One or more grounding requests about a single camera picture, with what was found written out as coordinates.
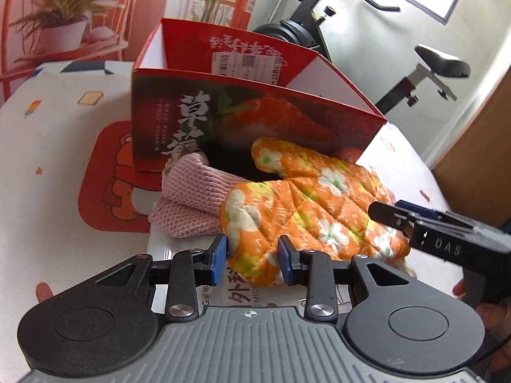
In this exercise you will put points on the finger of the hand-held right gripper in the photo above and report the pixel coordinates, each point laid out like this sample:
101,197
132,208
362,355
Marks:
389,215
415,208

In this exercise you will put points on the black exercise bike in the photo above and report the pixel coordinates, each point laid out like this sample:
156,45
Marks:
303,28

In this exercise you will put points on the orange floral oven mitt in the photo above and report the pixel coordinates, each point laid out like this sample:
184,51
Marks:
319,203

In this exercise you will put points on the printed cartoon tablecloth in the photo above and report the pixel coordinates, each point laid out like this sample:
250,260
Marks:
60,139

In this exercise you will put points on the white face mask packet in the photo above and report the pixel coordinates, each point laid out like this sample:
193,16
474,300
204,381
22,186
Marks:
247,293

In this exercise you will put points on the red cardboard box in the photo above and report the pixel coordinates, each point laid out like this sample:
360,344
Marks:
187,95

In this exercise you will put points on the wooden door panel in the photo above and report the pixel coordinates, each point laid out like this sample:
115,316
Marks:
479,159

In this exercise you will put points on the person's right hand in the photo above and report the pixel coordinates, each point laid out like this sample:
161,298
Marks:
493,314

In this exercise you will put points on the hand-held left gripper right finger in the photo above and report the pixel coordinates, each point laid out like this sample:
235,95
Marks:
284,262

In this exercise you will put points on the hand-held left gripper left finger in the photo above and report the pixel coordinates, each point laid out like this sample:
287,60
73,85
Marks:
218,258

